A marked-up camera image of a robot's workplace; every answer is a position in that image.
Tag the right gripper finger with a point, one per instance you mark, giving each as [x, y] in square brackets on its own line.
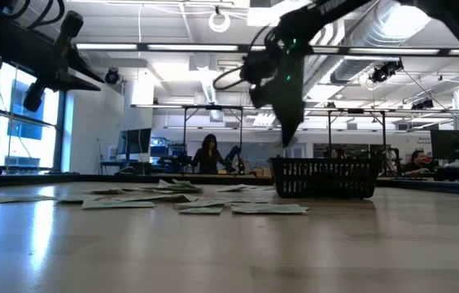
[296, 114]
[284, 126]

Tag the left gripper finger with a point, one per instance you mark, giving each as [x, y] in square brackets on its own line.
[83, 68]
[75, 85]

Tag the black slotted plastic basket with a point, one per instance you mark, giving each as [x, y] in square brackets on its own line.
[325, 194]

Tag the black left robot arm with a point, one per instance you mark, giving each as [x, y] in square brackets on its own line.
[5, 49]

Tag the dark background robot arm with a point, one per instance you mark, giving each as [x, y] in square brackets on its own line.
[232, 156]

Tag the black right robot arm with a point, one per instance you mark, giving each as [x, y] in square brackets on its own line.
[327, 12]

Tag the person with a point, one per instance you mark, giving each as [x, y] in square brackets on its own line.
[338, 153]
[416, 164]
[209, 156]

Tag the large blue framed window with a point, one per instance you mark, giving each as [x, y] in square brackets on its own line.
[22, 134]

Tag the black computer monitor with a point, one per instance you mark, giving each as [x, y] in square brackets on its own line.
[455, 144]
[138, 140]

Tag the scattered green flat packets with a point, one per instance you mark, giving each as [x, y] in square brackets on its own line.
[270, 210]

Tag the scattered dollar bills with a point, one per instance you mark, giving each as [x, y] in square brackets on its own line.
[209, 202]

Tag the round black ceiling camera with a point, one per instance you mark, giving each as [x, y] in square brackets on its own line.
[112, 76]

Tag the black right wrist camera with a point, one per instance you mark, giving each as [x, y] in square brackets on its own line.
[256, 67]

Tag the silver ventilation duct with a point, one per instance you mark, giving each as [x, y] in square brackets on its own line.
[351, 53]

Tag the black ceiling mounted camera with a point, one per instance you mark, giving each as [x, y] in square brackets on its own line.
[386, 71]
[422, 104]

